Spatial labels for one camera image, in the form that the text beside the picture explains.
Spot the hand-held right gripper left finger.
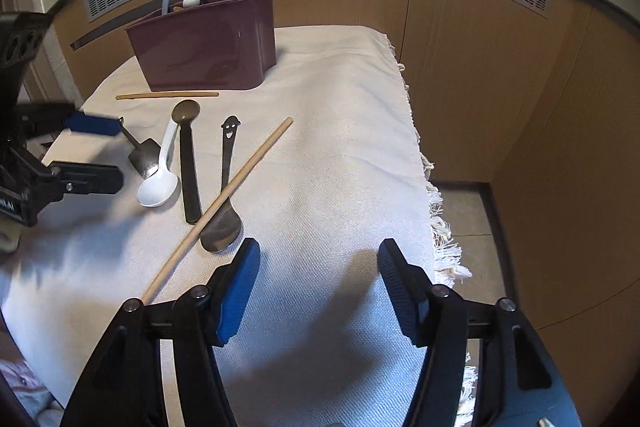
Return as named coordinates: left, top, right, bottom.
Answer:
left=60, top=237, right=262, bottom=427

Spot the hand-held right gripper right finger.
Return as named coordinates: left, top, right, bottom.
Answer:
left=377, top=238, right=583, bottom=427

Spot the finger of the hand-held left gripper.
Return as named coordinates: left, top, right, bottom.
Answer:
left=20, top=103, right=123, bottom=138
left=42, top=161, right=124, bottom=202

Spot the small shovel-shaped metal spoon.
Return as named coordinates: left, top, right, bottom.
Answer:
left=117, top=117, right=161, bottom=180

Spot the long wooden chopstick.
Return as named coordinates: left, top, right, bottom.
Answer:
left=141, top=117, right=295, bottom=305

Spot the purple plastic utensil holder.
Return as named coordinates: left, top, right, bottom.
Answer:
left=125, top=0, right=278, bottom=92

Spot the smiley-face metal spoon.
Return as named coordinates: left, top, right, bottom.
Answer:
left=200, top=116, right=243, bottom=254

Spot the white plastic spoon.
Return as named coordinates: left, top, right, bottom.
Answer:
left=137, top=119, right=180, bottom=208

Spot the short wooden chopstick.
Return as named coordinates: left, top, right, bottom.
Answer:
left=115, top=91, right=220, bottom=100

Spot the dark brown spoon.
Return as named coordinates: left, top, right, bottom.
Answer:
left=171, top=99, right=203, bottom=225

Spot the white woven tablecloth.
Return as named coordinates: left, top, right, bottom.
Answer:
left=0, top=25, right=473, bottom=427

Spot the pink cloth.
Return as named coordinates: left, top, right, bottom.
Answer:
left=0, top=347, right=56, bottom=427

